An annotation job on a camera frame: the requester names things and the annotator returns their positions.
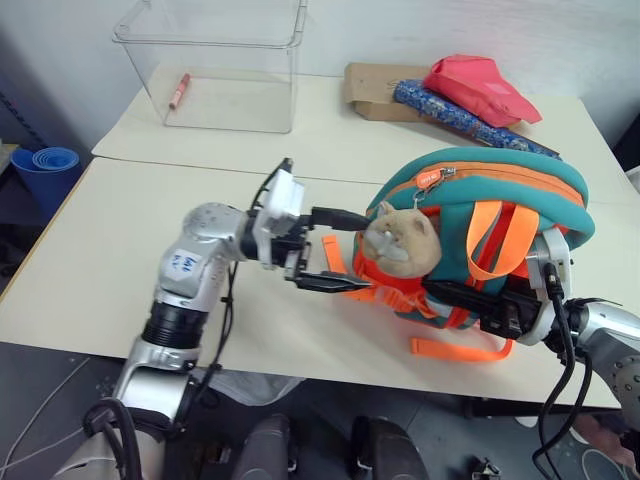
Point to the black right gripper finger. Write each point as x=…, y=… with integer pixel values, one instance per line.
x=460, y=297

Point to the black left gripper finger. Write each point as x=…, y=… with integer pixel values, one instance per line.
x=340, y=217
x=330, y=283

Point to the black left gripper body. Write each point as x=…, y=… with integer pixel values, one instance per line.
x=297, y=250

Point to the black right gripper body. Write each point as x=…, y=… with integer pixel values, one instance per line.
x=510, y=315

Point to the orange and teal backpack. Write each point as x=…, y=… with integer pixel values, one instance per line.
x=500, y=175

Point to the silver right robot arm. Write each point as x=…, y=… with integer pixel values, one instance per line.
x=610, y=330

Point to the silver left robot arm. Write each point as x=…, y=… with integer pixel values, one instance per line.
x=185, y=270

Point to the brown cardboard box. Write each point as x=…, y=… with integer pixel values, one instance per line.
x=365, y=85

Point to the tan plush cat toy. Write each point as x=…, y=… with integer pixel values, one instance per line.
x=405, y=240

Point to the translucent plastic bag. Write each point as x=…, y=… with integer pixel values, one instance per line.
x=255, y=387

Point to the blue patterned roll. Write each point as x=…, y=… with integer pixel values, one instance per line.
x=450, y=111

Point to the clear plastic bin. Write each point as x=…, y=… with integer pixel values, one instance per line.
x=225, y=100

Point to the dark rounded shape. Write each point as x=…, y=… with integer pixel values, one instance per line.
x=385, y=450
x=265, y=450

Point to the red cloth bag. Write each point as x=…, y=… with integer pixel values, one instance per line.
x=480, y=85

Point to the red pen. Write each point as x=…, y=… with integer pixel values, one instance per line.
x=179, y=91

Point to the rolled blue foam mat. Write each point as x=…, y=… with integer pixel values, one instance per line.
x=45, y=180

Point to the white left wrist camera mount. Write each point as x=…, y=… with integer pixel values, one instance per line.
x=285, y=200

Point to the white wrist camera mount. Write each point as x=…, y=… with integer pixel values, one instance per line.
x=285, y=200
x=555, y=255

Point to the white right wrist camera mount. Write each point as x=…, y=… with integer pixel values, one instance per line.
x=555, y=255

